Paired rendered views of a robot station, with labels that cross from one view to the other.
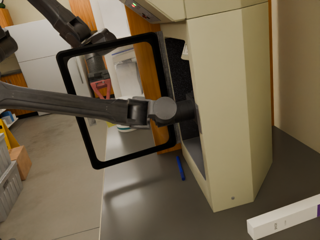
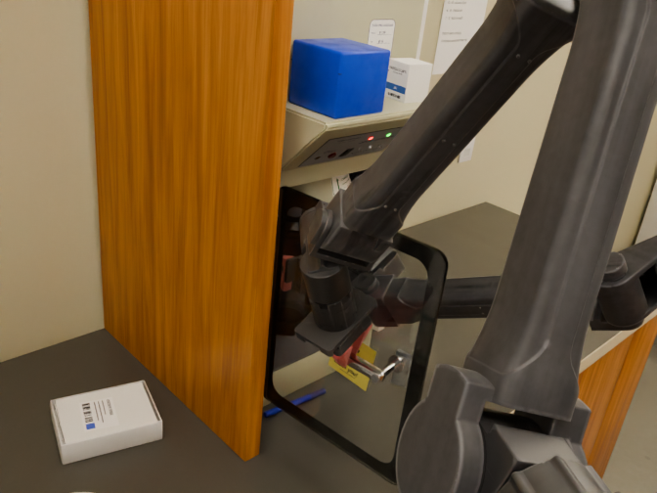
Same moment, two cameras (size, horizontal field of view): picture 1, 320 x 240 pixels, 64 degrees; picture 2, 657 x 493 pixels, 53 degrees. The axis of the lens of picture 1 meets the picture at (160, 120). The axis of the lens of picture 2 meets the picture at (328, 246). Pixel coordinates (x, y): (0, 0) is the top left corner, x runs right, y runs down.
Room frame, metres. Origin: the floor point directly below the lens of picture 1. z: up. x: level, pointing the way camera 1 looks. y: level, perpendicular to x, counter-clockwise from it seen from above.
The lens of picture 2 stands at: (1.37, 0.72, 1.74)
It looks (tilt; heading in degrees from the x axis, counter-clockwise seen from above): 25 degrees down; 229
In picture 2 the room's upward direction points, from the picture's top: 7 degrees clockwise
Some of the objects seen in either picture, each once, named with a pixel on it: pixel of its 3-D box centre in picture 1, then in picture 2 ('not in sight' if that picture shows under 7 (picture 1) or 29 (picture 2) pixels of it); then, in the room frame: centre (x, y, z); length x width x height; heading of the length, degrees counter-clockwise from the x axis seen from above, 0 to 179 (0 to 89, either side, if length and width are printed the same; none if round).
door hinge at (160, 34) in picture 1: (170, 92); not in sight; (0.82, -0.05, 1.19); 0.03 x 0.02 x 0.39; 5
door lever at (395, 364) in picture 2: not in sight; (366, 359); (0.81, 0.18, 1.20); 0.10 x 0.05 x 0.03; 101
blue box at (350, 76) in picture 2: not in sight; (338, 76); (0.75, -0.01, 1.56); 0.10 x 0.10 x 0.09; 5
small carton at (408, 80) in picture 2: not in sight; (408, 79); (0.59, -0.02, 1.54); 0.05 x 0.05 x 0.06; 88
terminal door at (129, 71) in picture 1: (123, 104); (339, 336); (0.79, 0.11, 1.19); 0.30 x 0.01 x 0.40; 101
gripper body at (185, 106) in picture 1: (185, 110); not in sight; (0.66, -0.07, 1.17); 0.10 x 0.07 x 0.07; 4
